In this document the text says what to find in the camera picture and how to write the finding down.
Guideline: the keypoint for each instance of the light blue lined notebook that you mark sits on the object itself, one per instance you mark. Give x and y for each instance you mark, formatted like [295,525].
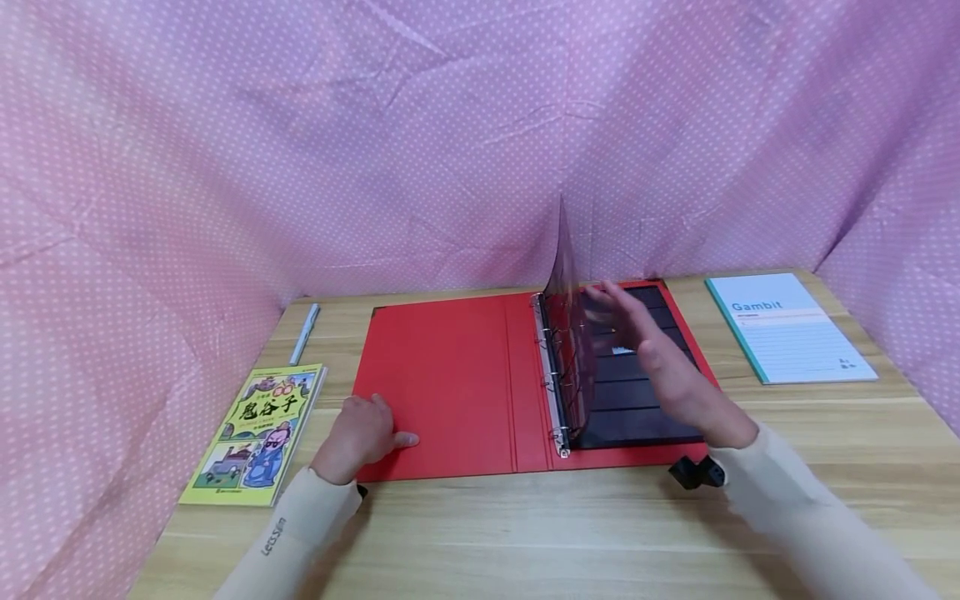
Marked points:
[795,333]

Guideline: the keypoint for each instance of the person's left hand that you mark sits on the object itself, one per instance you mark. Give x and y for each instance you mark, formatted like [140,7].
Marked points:
[356,437]

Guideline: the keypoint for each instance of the yellow-green cartoon book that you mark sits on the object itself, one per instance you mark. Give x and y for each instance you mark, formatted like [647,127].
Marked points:
[259,433]

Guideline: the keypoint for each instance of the black album pages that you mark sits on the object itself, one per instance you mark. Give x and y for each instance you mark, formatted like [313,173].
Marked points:
[630,408]

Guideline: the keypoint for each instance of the person's left fingers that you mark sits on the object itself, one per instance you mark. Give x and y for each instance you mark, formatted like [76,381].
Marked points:
[367,407]

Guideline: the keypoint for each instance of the white pen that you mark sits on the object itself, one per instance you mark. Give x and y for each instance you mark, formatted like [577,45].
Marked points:
[305,333]

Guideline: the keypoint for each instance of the clear plastic sleeve page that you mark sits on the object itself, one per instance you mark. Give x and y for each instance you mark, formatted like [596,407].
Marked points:
[568,333]

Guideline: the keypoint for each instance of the person's left thumb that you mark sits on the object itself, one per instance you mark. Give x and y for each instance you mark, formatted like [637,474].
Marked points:
[405,440]

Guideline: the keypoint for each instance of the person's right fingers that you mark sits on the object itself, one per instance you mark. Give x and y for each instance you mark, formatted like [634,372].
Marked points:
[616,310]

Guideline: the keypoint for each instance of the person's right hand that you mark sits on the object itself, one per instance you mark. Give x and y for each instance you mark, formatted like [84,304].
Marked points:
[675,375]

